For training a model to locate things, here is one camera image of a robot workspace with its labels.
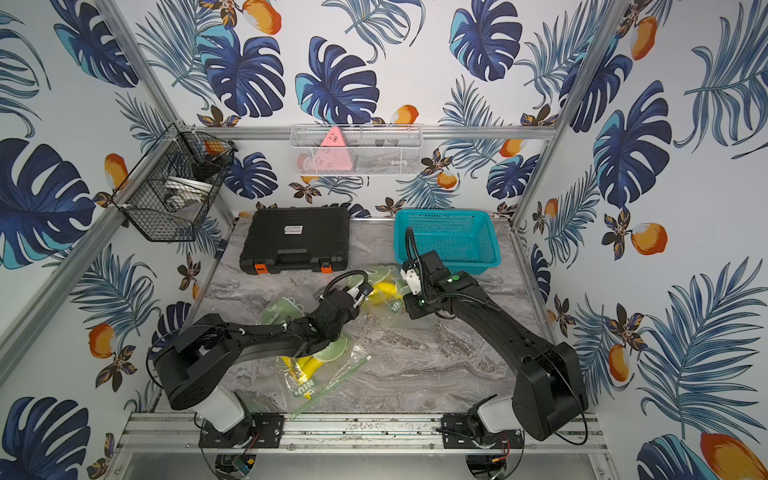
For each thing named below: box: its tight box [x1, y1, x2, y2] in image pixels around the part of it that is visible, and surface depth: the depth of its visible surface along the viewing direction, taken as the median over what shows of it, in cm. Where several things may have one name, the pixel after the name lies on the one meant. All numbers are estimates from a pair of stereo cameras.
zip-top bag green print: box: [347, 264, 439, 329], surface depth 85 cm
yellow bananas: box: [281, 356, 324, 400], surface depth 82 cm
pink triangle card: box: [303, 126, 353, 171], surface depth 92 cm
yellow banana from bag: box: [368, 282, 402, 305], surface depth 85 cm
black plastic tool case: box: [239, 207, 349, 275], surface depth 109 cm
